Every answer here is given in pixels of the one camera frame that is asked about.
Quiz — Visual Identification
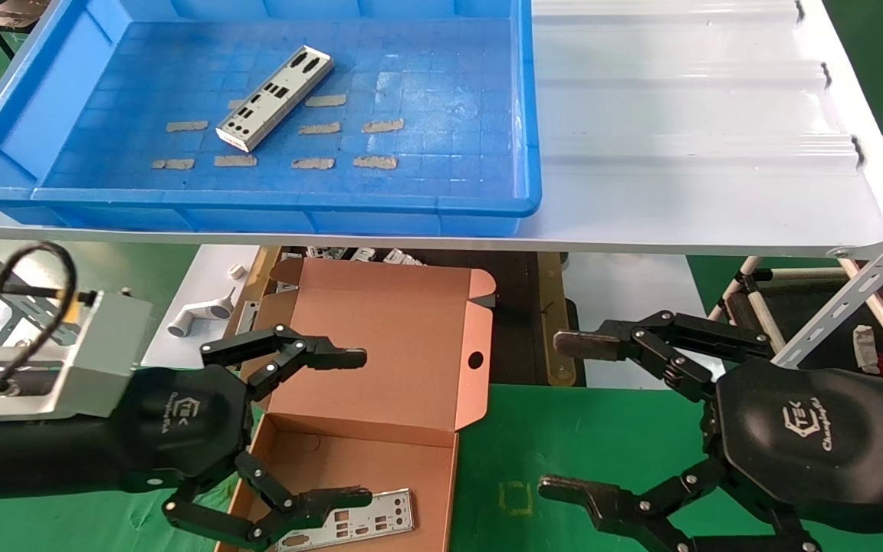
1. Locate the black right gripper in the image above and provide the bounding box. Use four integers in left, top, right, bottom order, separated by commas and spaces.
539, 360, 883, 552

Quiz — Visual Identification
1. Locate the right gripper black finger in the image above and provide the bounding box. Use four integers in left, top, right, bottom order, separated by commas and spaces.
554, 310, 772, 403

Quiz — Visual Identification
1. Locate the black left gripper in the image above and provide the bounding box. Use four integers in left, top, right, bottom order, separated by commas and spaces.
116, 324, 373, 551

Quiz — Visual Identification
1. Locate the silver perforated metal plate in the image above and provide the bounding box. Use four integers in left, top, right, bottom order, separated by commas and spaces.
216, 46, 335, 153
277, 488, 416, 552

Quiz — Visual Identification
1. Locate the open brown cardboard box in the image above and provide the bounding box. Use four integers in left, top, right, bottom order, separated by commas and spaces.
215, 259, 497, 552

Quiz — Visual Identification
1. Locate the large blue plastic tray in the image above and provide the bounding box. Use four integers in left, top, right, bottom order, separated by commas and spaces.
0, 0, 542, 237

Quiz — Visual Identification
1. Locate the brass coloured strip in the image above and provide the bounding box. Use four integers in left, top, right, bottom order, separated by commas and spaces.
537, 251, 577, 386
246, 245, 283, 304

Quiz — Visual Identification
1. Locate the black mat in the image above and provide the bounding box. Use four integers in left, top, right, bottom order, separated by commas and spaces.
281, 245, 574, 386

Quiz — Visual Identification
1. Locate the white pipe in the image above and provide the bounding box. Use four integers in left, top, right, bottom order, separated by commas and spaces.
740, 278, 787, 350
706, 255, 763, 321

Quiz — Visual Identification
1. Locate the white pipe fitting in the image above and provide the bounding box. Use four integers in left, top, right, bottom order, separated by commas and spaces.
168, 290, 236, 338

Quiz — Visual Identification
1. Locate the white metal shelf board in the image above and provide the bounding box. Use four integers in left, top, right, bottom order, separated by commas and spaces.
0, 0, 883, 258

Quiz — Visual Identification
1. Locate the cream horizontal rod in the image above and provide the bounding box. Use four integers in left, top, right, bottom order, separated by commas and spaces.
763, 267, 852, 280

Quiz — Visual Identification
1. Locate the small white packet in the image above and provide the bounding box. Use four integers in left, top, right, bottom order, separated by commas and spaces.
853, 325, 883, 374

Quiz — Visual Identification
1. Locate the small brown table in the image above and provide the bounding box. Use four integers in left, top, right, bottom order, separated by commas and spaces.
0, 0, 53, 59

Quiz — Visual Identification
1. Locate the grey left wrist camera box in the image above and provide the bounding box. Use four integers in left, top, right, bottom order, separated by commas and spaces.
0, 290, 155, 422

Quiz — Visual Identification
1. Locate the black camera cable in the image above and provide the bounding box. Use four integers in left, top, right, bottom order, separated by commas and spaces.
0, 241, 99, 384

